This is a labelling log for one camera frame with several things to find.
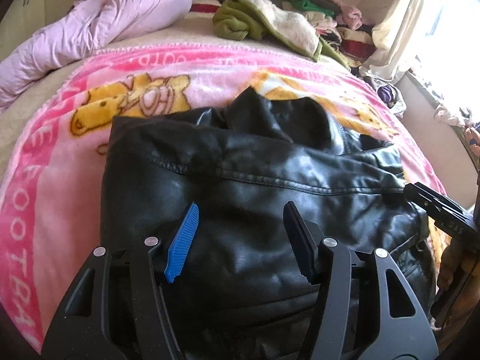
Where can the red striped pillow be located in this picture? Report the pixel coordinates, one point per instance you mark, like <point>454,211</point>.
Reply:
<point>205,6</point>

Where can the beige bed sheet mattress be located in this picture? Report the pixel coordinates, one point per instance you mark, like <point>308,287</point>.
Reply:
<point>194,28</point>

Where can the cream wardrobe with handles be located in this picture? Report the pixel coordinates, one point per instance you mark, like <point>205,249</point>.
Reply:
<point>21,20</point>

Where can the pile of folded clothes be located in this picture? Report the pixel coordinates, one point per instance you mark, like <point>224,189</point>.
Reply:
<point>344,27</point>

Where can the lilac quilted duvet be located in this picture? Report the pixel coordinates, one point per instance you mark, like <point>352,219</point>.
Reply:
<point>88,27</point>

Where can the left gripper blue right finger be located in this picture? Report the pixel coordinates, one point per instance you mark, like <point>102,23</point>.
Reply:
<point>302,242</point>

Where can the black leather jacket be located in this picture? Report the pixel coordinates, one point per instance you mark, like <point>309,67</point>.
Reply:
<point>240,294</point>

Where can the cream window curtain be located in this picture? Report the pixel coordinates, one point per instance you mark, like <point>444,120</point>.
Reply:
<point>399,32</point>

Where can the purple item in bag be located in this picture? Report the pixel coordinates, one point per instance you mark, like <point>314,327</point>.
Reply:
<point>388,95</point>

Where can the pink cartoon bear blanket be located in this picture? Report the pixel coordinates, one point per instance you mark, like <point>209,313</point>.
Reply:
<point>50,192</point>

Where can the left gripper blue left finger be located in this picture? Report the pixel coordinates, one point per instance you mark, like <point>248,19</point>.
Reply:
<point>180,245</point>

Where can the green and cream fleece garment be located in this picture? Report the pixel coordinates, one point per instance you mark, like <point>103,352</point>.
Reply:
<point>256,19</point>

